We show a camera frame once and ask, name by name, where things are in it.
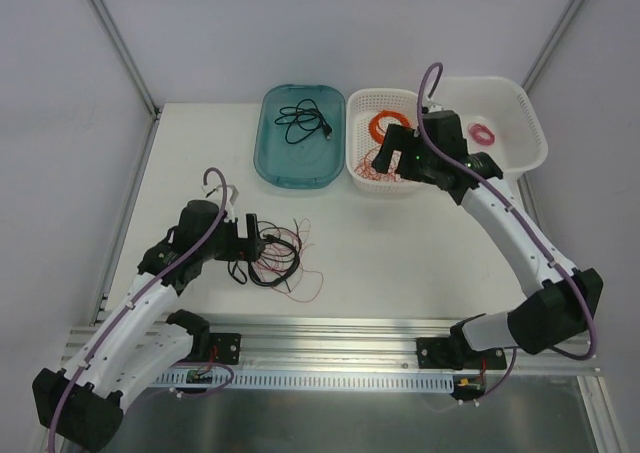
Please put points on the white deep plastic tub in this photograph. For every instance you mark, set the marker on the white deep plastic tub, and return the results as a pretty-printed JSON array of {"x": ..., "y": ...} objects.
[{"x": 498, "y": 119}]

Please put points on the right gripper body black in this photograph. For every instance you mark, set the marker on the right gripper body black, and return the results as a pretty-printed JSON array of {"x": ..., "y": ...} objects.
[{"x": 400, "y": 147}]

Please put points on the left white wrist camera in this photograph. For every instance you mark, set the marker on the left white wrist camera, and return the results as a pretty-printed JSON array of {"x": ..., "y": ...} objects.
[{"x": 225, "y": 198}]

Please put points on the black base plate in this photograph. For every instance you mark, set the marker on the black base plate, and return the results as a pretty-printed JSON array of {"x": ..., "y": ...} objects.
[
  {"x": 437, "y": 353},
  {"x": 223, "y": 348}
]

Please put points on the right aluminium frame post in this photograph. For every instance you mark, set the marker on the right aluminium frame post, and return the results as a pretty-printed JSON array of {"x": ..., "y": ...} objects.
[{"x": 553, "y": 41}]

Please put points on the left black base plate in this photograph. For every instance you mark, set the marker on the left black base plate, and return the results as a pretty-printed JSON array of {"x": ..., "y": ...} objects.
[{"x": 223, "y": 348}]

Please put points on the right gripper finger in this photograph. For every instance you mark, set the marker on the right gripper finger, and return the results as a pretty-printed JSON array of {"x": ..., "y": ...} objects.
[
  {"x": 398, "y": 138},
  {"x": 409, "y": 166}
]

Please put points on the aluminium mounting rail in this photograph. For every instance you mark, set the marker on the aluminium mounting rail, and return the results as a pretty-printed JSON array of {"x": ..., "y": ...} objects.
[{"x": 343, "y": 344}]

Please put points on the aluminium frame post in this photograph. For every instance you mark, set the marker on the aluminium frame post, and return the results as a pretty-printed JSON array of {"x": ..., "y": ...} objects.
[
  {"x": 553, "y": 41},
  {"x": 118, "y": 44}
]

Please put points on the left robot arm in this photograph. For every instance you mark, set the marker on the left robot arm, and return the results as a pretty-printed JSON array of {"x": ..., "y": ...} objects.
[{"x": 86, "y": 399}]

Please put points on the white perforated basket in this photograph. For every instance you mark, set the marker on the white perforated basket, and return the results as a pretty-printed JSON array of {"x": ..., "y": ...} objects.
[{"x": 378, "y": 107}]

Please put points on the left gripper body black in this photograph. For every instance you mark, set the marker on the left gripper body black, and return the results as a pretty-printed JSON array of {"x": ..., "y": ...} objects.
[{"x": 251, "y": 236}]

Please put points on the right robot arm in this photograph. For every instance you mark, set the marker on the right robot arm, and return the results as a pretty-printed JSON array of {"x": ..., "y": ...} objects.
[{"x": 560, "y": 299}]

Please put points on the teal plastic tray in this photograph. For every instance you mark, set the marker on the teal plastic tray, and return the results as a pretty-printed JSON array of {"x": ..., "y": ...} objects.
[{"x": 300, "y": 139}]

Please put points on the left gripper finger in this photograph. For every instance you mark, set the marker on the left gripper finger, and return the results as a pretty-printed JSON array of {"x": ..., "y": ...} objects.
[
  {"x": 251, "y": 249},
  {"x": 252, "y": 227}
]

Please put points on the left aluminium frame post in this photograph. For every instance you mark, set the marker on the left aluminium frame post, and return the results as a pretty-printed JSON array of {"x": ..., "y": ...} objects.
[{"x": 118, "y": 44}]

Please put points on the white slotted cable duct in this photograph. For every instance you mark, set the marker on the white slotted cable duct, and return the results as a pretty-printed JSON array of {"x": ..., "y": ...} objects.
[{"x": 410, "y": 382}]

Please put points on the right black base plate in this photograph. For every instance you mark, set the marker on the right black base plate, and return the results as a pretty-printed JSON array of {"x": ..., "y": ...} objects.
[{"x": 437, "y": 353}]

